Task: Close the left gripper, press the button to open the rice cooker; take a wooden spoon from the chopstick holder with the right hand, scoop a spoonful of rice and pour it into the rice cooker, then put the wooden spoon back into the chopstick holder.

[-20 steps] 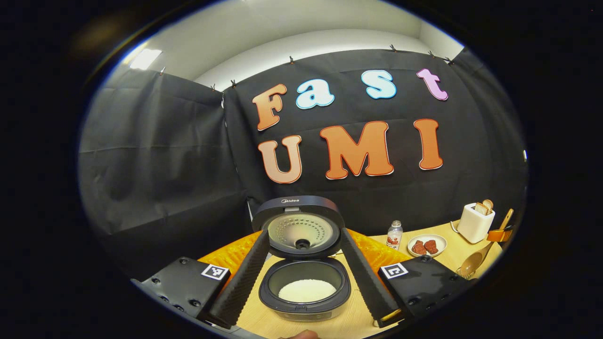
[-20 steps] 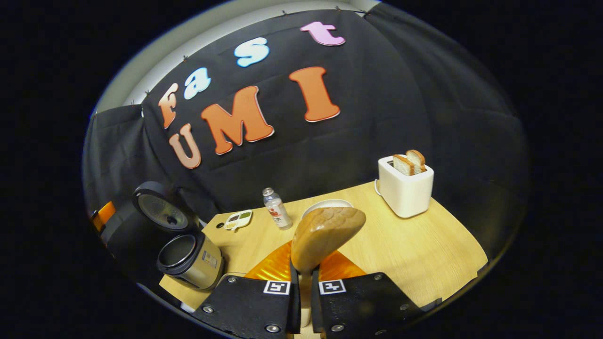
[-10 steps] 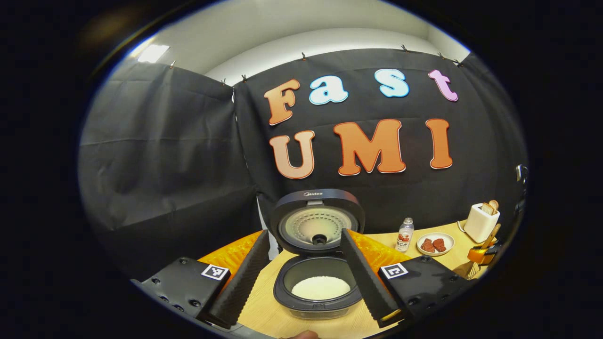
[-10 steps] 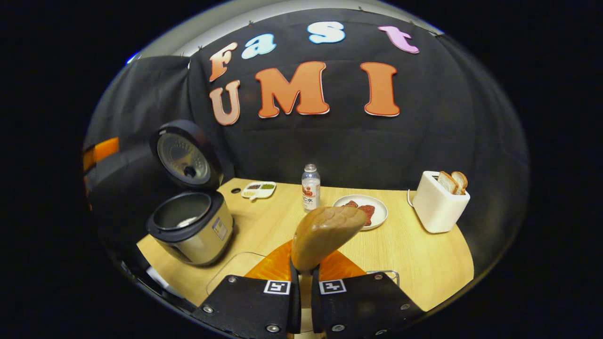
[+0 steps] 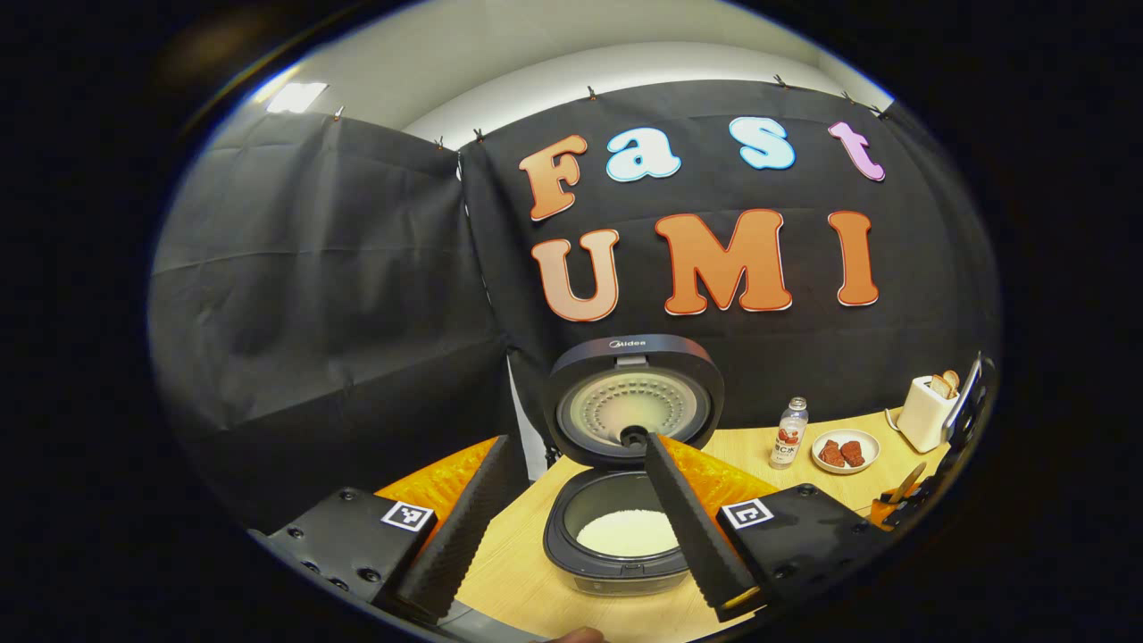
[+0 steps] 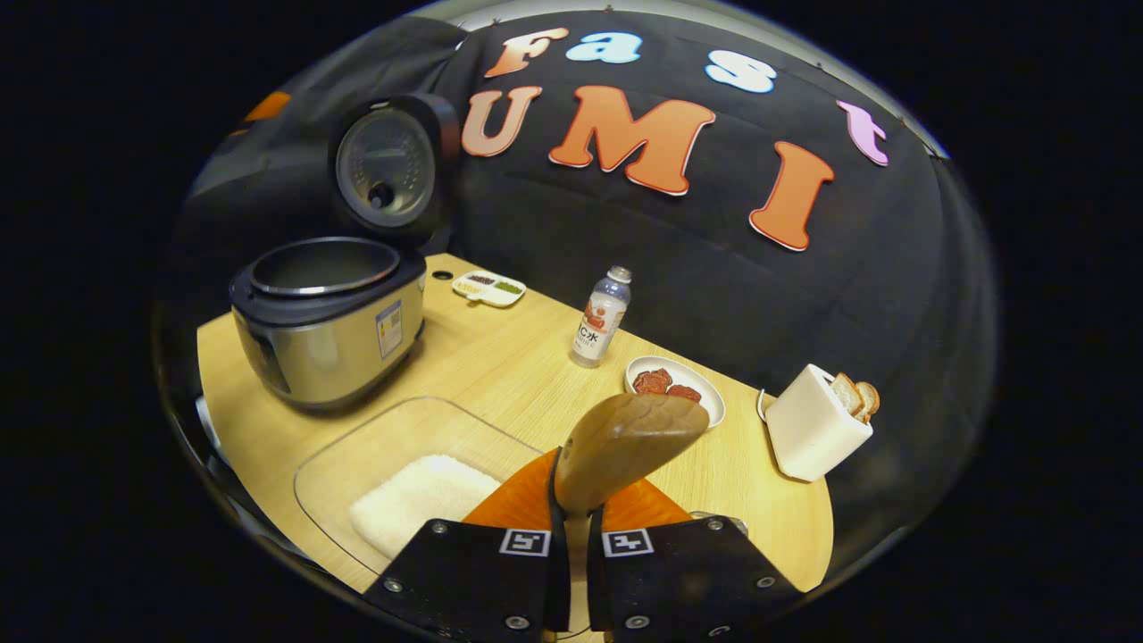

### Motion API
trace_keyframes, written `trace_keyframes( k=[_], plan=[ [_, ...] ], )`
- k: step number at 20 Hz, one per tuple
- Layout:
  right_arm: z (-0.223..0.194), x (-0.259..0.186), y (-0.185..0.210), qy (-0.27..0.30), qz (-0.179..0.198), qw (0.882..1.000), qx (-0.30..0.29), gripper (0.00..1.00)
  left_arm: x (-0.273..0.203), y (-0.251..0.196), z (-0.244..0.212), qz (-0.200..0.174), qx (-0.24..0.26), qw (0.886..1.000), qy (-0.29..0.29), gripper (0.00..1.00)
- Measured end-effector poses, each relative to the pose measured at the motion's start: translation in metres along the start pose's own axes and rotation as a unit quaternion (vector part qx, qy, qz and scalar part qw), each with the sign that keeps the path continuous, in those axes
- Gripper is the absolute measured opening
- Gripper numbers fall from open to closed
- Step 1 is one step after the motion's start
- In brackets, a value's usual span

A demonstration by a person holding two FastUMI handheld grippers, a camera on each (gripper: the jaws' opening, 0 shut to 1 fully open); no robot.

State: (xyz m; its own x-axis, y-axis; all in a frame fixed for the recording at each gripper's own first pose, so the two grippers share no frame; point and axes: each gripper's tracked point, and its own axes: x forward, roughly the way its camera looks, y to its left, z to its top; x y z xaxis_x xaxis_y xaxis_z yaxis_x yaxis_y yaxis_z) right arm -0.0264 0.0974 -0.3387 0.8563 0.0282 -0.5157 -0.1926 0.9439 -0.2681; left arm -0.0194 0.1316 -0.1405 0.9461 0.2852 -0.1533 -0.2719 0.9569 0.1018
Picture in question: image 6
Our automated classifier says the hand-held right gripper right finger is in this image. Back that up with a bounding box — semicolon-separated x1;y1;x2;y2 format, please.
585;478;805;640

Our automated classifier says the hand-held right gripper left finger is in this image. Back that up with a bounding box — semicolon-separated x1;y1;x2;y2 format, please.
362;447;571;639

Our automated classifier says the wooden spoon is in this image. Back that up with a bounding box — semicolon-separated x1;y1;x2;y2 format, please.
554;393;711;639

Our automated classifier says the white rice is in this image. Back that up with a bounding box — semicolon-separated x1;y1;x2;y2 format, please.
348;454;503;562

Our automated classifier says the silver and black rice cooker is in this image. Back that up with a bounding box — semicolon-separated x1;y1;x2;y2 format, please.
229;94;461;412

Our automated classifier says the white round plate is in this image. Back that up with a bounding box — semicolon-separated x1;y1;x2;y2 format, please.
624;355;726;430

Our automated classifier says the clear glass tray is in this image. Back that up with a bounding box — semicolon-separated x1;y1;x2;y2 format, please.
293;397;546;577

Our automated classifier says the clear plastic drink bottle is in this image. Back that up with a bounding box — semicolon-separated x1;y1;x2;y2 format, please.
571;265;633;369

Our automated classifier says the white toaster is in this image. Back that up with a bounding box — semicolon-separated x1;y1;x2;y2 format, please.
765;363;874;483

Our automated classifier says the white divided bean dish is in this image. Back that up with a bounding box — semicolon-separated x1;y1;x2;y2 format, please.
451;270;528;309

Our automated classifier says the black backdrop cloth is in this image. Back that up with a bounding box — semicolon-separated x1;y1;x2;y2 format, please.
161;9;999;537

